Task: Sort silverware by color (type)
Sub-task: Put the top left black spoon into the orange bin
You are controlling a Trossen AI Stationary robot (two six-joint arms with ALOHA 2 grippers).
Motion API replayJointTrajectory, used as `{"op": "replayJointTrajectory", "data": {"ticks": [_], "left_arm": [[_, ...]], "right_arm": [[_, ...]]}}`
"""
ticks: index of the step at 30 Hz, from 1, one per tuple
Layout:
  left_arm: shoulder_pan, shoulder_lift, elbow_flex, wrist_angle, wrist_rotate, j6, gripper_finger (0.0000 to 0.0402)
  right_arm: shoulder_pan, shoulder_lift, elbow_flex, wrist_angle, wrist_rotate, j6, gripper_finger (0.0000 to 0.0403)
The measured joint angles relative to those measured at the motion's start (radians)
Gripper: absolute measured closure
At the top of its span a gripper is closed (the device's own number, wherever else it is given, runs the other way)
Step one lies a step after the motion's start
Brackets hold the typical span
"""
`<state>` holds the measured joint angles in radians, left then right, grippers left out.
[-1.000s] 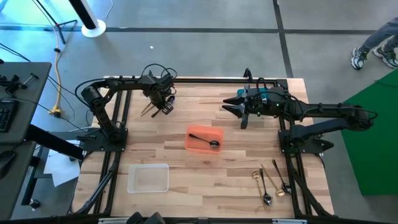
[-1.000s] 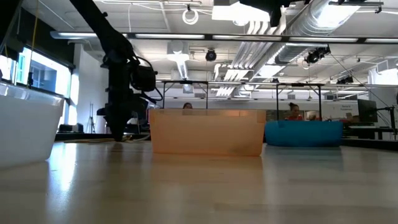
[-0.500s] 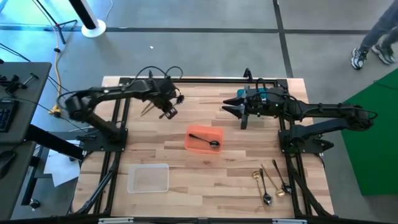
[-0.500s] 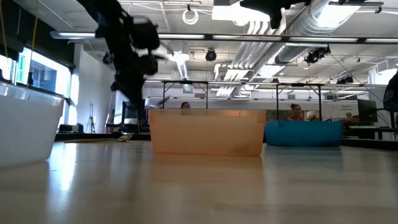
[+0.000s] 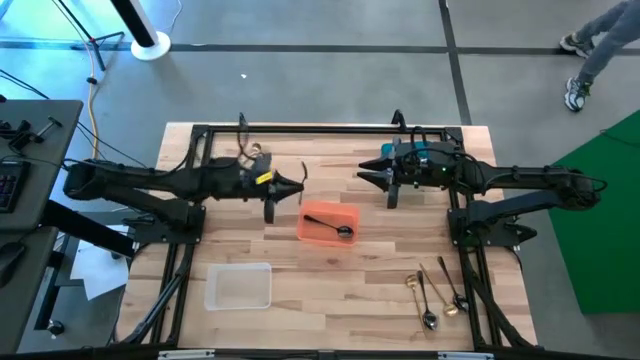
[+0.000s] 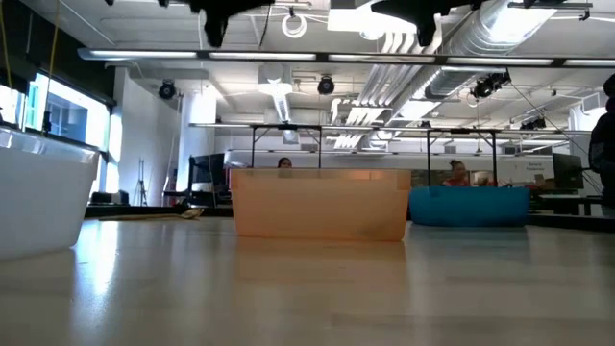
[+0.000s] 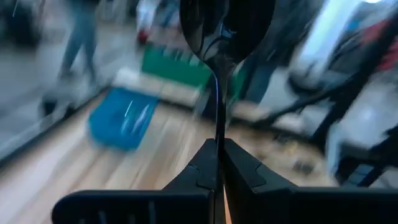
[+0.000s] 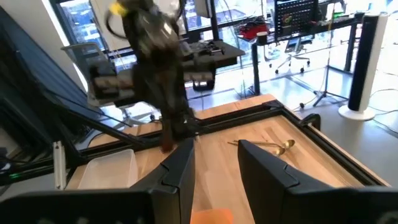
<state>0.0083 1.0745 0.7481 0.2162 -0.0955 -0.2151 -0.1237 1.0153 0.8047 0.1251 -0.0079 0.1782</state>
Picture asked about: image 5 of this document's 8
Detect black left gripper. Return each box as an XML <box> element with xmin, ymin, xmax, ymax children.
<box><xmin>234</xmin><ymin>149</ymin><xmax>305</xmax><ymax>225</ymax></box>

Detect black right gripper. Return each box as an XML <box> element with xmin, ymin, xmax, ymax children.
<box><xmin>357</xmin><ymin>139</ymin><xmax>459</xmax><ymax>210</ymax></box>

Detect blue plastic bin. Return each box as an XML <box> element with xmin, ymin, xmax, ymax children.
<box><xmin>380</xmin><ymin>140</ymin><xmax>432</xmax><ymax>159</ymax></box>

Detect orange plastic bin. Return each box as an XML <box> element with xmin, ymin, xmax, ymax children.
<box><xmin>295</xmin><ymin>200</ymin><xmax>361</xmax><ymax>248</ymax></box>

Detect clear plastic bin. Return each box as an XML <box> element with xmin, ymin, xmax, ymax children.
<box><xmin>203</xmin><ymin>261</ymin><xmax>274</xmax><ymax>312</ymax></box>

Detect black pole white round base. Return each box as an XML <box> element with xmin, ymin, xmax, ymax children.
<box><xmin>109</xmin><ymin>0</ymin><xmax>172</xmax><ymax>62</ymax></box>

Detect white paper sheets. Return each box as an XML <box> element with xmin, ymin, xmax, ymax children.
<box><xmin>68</xmin><ymin>223</ymin><xmax>130</xmax><ymax>302</ymax></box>

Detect green floor mat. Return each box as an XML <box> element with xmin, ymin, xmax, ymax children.
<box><xmin>548</xmin><ymin>108</ymin><xmax>640</xmax><ymax>316</ymax></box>

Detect black tripod stand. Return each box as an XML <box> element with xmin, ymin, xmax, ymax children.
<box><xmin>49</xmin><ymin>0</ymin><xmax>126</xmax><ymax>72</ymax></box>

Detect grey side desk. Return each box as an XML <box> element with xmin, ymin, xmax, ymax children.
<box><xmin>0</xmin><ymin>98</ymin><xmax>85</xmax><ymax>232</ymax></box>

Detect person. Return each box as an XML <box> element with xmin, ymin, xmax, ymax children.
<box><xmin>558</xmin><ymin>0</ymin><xmax>640</xmax><ymax>114</ymax></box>

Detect black keyboard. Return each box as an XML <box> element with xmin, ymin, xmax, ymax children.
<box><xmin>0</xmin><ymin>159</ymin><xmax>31</xmax><ymax>215</ymax></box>

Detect black computer mouse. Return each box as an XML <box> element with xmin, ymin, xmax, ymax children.
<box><xmin>0</xmin><ymin>241</ymin><xmax>27</xmax><ymax>290</ymax></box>

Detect black aluminium table frame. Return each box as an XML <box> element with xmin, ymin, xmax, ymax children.
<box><xmin>115</xmin><ymin>109</ymin><xmax>539</xmax><ymax>351</ymax></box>

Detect silver aluminium bracket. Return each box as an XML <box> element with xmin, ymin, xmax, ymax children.
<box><xmin>157</xmin><ymin>349</ymin><xmax>216</xmax><ymax>360</ymax></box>
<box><xmin>437</xmin><ymin>350</ymin><xmax>495</xmax><ymax>360</ymax></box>

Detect black control handle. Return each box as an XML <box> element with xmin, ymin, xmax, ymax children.
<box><xmin>0</xmin><ymin>115</ymin><xmax>65</xmax><ymax>154</ymax></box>

